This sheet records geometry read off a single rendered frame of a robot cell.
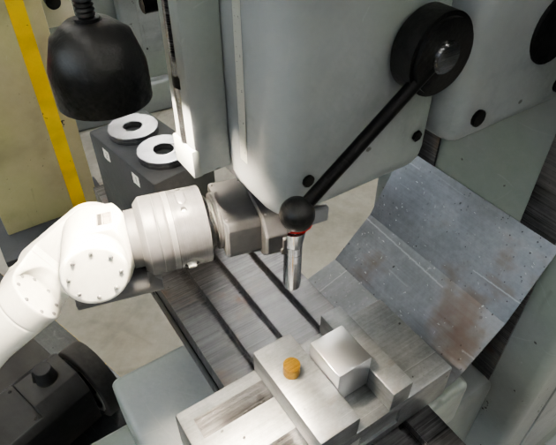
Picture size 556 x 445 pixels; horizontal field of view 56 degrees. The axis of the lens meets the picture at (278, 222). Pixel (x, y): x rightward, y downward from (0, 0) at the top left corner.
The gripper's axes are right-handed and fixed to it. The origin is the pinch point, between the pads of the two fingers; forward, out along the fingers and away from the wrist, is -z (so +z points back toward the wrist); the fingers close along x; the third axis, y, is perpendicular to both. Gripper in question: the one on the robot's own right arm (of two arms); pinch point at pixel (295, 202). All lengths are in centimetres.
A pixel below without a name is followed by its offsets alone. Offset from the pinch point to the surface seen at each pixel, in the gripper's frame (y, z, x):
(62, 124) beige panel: 76, 39, 167
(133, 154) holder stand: 11.8, 16.0, 34.9
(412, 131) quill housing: -12.8, -8.5, -8.1
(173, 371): 38.5, 17.7, 8.3
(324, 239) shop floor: 124, -61, 112
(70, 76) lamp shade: -22.9, 20.3, -8.1
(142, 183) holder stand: 13.6, 15.8, 28.6
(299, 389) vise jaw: 19.3, 3.6, -12.5
